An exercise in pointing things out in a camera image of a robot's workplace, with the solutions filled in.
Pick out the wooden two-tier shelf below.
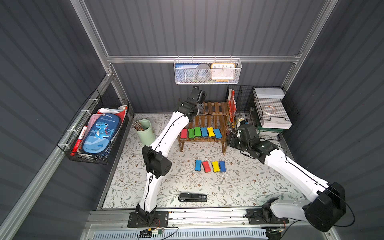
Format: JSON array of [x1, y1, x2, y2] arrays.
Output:
[[178, 102, 229, 154]]

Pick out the blue eraser bottom shelf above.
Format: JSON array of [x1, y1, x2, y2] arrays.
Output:
[[201, 127, 209, 138], [213, 129, 223, 139]]

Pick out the blue eraser shelf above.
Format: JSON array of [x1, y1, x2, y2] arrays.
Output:
[[219, 161, 227, 173], [213, 129, 223, 139], [195, 160, 202, 172], [201, 127, 209, 138]]

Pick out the yellow eraser bottom shelf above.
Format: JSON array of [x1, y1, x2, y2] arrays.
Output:
[[207, 127, 215, 138]]

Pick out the yellow eraser shelf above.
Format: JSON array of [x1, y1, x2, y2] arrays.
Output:
[[212, 161, 220, 173], [207, 127, 215, 138]]

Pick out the blue eraser top shelf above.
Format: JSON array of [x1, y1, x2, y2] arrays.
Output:
[[219, 161, 227, 173], [195, 160, 202, 172]]

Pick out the red eraser shelf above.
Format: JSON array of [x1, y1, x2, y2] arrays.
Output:
[[202, 161, 211, 173], [180, 129, 188, 139]]

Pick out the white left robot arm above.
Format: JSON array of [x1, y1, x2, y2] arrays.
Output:
[[135, 86, 206, 226]]

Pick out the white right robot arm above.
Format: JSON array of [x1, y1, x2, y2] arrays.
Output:
[[227, 124, 348, 232]]

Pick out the green eraser shelf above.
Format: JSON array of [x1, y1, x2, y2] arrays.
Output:
[[194, 127, 202, 138], [188, 128, 196, 139]]

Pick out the red eraser bottom shelf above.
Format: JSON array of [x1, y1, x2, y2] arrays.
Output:
[[180, 129, 188, 139]]

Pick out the blue box in basket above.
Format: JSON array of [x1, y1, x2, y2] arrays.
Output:
[[174, 63, 199, 85]]

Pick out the white paper tray stack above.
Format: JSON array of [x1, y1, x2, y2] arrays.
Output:
[[253, 87, 292, 130]]

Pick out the grey tape roll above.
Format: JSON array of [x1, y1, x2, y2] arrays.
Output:
[[195, 64, 211, 83]]

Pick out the red book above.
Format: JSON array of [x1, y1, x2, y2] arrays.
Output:
[[228, 89, 237, 124]]

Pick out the orange alarm clock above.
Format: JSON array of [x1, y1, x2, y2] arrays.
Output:
[[211, 63, 236, 82]]

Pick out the green pencil cup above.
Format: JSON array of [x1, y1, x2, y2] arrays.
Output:
[[135, 119, 156, 146]]

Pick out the pencils in cup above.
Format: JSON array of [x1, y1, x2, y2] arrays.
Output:
[[132, 122, 146, 132]]

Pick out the black stapler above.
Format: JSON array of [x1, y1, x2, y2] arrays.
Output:
[[178, 193, 208, 203]]

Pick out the blue dinosaur pencil case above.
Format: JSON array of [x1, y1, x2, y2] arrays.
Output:
[[82, 113, 121, 155]]

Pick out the red marker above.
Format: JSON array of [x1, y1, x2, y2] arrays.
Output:
[[70, 126, 88, 156]]

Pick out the black wire desk organizer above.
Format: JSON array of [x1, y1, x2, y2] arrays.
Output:
[[227, 85, 300, 141]]

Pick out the white wire hanging basket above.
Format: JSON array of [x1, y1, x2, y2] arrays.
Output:
[[173, 58, 243, 85]]

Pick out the metal base rail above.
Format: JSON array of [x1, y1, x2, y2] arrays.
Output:
[[82, 207, 321, 234]]

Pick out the black wire side basket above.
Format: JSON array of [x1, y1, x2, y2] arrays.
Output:
[[58, 90, 130, 165]]

